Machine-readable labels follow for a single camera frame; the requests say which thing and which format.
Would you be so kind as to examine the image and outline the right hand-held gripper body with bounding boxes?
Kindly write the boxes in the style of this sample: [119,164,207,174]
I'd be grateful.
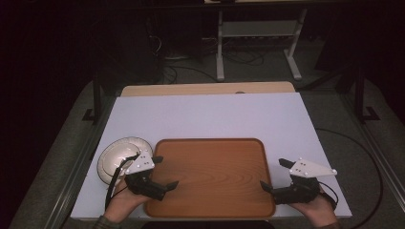
[271,157,338,205]

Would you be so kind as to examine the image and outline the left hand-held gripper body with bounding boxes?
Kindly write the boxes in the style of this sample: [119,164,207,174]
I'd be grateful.
[123,150,169,201]

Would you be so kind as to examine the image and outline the person's right hand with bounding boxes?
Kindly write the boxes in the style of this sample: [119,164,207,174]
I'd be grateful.
[288,190,339,228]

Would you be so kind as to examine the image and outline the person's left hand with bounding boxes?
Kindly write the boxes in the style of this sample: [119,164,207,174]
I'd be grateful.
[103,178,151,224]

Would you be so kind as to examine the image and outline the brown wooden tray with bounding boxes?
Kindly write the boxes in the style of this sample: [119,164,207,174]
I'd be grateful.
[144,137,277,219]

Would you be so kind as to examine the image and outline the white round plate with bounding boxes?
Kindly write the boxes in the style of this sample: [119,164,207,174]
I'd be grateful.
[96,136,154,186]

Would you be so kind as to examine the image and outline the white board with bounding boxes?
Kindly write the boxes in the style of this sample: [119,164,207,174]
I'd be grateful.
[70,92,353,221]

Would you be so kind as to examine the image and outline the black metal stand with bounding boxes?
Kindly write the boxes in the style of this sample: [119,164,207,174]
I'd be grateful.
[352,63,382,124]
[81,71,105,126]

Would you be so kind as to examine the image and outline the light wooden table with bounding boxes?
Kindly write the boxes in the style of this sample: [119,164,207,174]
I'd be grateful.
[120,80,297,98]

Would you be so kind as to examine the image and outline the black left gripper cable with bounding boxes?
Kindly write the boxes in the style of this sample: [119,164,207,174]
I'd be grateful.
[104,152,141,210]

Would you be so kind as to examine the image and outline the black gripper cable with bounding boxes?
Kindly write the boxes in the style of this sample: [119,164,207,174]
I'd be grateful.
[104,152,141,210]
[317,180,339,209]

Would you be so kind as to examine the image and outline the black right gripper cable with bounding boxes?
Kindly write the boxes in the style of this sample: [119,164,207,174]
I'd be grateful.
[317,180,339,209]

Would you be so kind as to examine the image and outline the aluminium rail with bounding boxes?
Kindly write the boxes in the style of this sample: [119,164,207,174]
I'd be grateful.
[339,94,405,208]
[44,94,117,229]

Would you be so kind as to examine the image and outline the long black floor cable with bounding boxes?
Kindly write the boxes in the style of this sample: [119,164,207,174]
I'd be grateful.
[314,127,384,229]

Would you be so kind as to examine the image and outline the bundle of black floor cables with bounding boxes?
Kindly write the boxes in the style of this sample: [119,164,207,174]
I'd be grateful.
[158,64,218,85]

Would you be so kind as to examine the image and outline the white metal desk frame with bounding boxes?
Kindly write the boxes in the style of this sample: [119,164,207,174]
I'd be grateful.
[215,7,309,83]

